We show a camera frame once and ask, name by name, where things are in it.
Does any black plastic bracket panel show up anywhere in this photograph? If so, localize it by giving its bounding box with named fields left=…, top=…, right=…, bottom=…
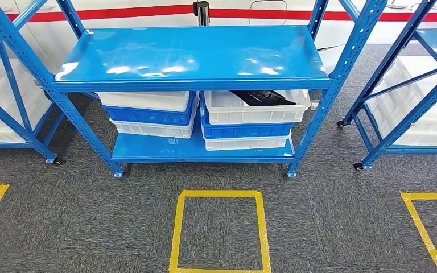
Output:
left=230, top=90, right=298, bottom=107

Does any white car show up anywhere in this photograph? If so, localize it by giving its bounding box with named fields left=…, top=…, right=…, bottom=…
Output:
left=0, top=0, right=437, bottom=76

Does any white plastic crate stack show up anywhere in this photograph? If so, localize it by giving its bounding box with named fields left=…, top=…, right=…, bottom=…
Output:
left=365, top=55, right=437, bottom=148

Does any red barrier belt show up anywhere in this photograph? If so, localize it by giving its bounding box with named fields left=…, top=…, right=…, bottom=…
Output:
left=0, top=4, right=437, bottom=24

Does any blue metal shelf rack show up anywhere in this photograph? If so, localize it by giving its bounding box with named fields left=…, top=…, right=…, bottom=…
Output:
left=337, top=0, right=437, bottom=171
left=0, top=0, right=389, bottom=179
left=0, top=28, right=67, bottom=166

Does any black stanchion post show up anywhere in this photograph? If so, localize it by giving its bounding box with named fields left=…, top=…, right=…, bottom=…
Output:
left=192, top=1, right=211, bottom=27

